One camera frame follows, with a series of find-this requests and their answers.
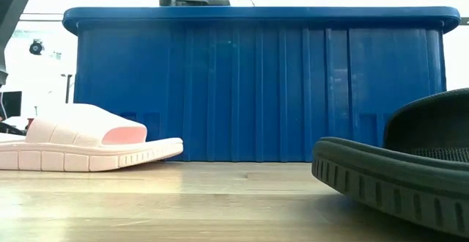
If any pink foam slide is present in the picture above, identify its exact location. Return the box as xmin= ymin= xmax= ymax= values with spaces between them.
xmin=0 ymin=102 xmax=184 ymax=172

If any black foam slide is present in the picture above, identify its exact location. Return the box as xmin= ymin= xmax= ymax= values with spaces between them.
xmin=311 ymin=87 xmax=469 ymax=238

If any blue plastic bin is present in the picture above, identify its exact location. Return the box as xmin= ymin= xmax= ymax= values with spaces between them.
xmin=62 ymin=6 xmax=462 ymax=163

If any thin black stand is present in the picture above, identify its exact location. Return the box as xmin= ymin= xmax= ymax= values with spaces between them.
xmin=60 ymin=73 xmax=74 ymax=104

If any black round device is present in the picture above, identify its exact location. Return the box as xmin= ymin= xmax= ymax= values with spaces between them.
xmin=29 ymin=39 xmax=45 ymax=56

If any black flat monitor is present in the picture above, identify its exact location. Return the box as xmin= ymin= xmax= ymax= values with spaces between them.
xmin=0 ymin=90 xmax=22 ymax=119

